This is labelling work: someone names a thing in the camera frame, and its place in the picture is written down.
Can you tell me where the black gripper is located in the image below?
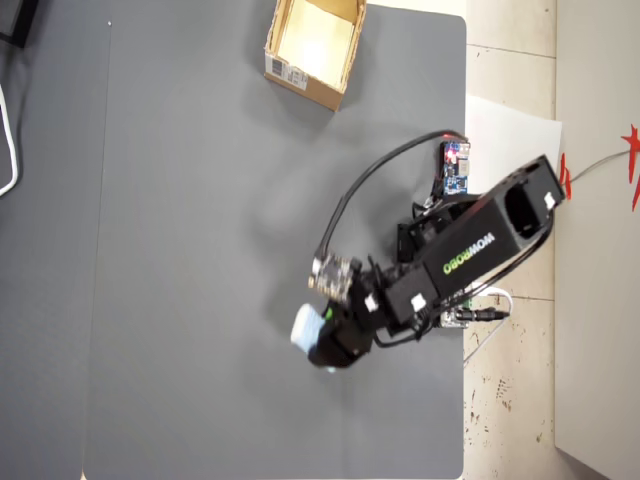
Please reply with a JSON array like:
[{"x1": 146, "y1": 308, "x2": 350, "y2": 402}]
[{"x1": 306, "y1": 287, "x2": 376, "y2": 372}]

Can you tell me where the white light-blue block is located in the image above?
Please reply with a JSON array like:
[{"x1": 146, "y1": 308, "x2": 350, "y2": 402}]
[{"x1": 291, "y1": 303, "x2": 325, "y2": 353}]

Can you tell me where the open cardboard box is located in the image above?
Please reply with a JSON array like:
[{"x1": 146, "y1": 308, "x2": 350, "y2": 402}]
[{"x1": 263, "y1": 0, "x2": 369, "y2": 114}]

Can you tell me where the motor controller board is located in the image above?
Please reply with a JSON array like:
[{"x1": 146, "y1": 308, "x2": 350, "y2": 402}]
[{"x1": 438, "y1": 298, "x2": 475, "y2": 330}]

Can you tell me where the grey textured table mat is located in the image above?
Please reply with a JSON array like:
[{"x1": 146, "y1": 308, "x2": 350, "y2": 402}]
[{"x1": 81, "y1": 0, "x2": 469, "y2": 480}]

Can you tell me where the black power plug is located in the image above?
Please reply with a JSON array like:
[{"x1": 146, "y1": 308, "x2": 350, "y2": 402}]
[{"x1": 457, "y1": 308, "x2": 512, "y2": 324}]

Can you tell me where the blue circuit board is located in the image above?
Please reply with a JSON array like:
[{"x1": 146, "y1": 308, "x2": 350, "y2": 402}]
[{"x1": 438, "y1": 140, "x2": 474, "y2": 197}]

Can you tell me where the white paper sheet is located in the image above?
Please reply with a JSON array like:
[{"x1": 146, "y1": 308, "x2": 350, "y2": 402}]
[{"x1": 464, "y1": 94, "x2": 564, "y2": 201}]

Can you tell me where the white curved tube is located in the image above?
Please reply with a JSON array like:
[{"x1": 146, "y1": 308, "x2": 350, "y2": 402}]
[{"x1": 0, "y1": 83, "x2": 23, "y2": 197}]

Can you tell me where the black angular object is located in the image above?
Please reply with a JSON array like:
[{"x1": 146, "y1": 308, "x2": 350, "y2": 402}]
[{"x1": 0, "y1": 0, "x2": 42, "y2": 50}]

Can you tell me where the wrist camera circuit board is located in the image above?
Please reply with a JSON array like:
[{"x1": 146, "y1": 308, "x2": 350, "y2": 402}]
[{"x1": 306, "y1": 254, "x2": 363, "y2": 304}]

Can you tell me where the black looped servo cable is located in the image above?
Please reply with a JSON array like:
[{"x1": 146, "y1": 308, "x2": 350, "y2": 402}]
[{"x1": 372, "y1": 324, "x2": 427, "y2": 350}]

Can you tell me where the black camera cable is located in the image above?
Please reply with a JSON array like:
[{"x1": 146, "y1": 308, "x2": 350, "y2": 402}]
[{"x1": 315, "y1": 129, "x2": 471, "y2": 265}]

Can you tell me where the white cable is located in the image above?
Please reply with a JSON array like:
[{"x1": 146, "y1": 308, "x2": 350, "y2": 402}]
[{"x1": 462, "y1": 286, "x2": 516, "y2": 367}]

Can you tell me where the red wall sticker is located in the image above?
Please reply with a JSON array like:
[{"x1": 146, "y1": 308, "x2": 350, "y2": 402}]
[
  {"x1": 557, "y1": 152, "x2": 575, "y2": 201},
  {"x1": 619, "y1": 123, "x2": 640, "y2": 214}
]

